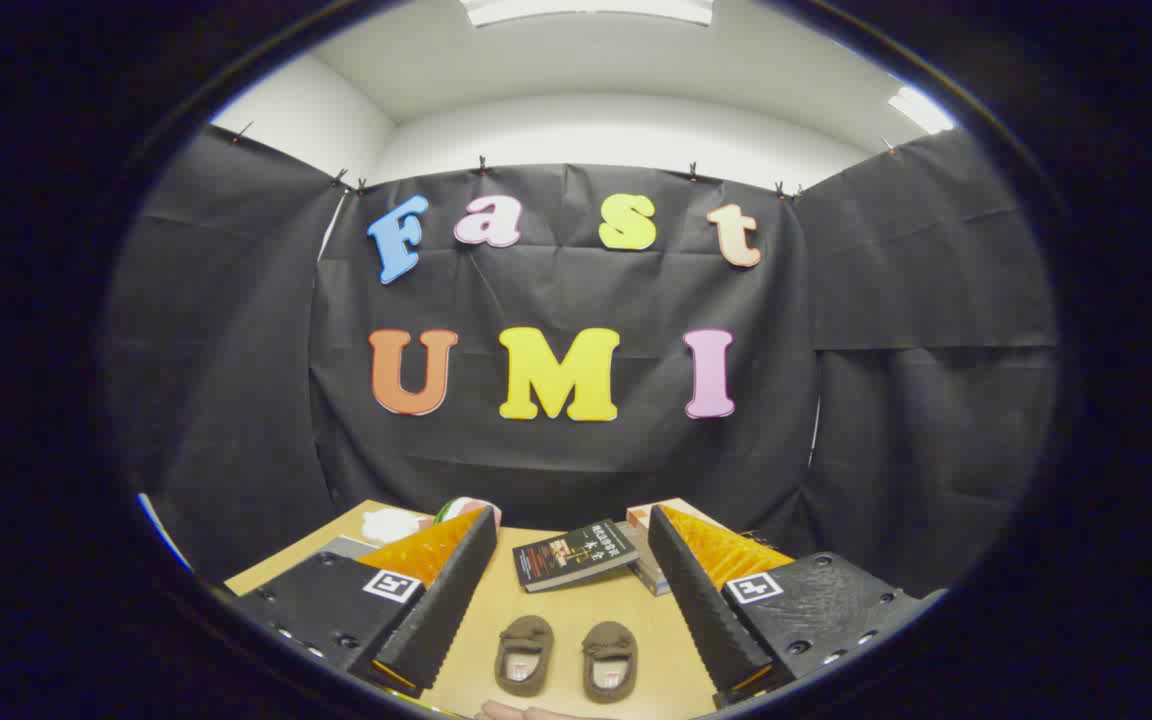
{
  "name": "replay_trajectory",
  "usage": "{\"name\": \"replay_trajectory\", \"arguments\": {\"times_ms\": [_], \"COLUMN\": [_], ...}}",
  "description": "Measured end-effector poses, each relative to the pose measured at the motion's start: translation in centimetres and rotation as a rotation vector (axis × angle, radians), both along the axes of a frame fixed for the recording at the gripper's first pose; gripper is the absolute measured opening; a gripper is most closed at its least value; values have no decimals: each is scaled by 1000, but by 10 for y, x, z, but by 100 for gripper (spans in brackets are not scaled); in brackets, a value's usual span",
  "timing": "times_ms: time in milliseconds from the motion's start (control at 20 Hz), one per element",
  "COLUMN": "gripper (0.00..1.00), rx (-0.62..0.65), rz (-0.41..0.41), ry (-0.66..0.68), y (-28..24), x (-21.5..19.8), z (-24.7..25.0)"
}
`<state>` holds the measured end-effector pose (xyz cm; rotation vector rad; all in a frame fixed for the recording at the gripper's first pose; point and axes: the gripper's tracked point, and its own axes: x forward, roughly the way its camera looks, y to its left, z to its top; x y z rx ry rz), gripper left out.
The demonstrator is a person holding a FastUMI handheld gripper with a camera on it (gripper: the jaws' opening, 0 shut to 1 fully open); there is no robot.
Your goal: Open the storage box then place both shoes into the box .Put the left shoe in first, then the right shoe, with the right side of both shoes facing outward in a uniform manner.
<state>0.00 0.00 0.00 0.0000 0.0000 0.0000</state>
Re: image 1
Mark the grey white book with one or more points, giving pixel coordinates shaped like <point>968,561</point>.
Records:
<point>651,570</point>

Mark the brown fuzzy shoe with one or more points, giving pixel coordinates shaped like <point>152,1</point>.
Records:
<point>524,650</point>
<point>609,660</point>

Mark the row of black cloth clips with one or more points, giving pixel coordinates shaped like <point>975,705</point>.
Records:
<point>482,166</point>

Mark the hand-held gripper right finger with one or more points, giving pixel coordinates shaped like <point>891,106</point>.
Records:
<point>701,610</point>

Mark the small ceiling light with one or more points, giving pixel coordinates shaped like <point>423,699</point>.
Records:
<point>921,110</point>

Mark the beige book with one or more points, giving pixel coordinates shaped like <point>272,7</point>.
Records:
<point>639,516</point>

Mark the black backdrop cloth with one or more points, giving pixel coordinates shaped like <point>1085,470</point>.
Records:
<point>576,470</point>

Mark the long ceiling light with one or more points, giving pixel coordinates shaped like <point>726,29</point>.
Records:
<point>586,10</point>

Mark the watermelon slice plush toy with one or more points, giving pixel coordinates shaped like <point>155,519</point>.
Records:
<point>456,508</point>

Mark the black book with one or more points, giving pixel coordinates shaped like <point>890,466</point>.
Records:
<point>571,555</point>

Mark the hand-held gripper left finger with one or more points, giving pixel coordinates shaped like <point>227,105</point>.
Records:
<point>436,620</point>

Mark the white plush toy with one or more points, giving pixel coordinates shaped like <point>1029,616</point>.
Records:
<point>391,525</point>

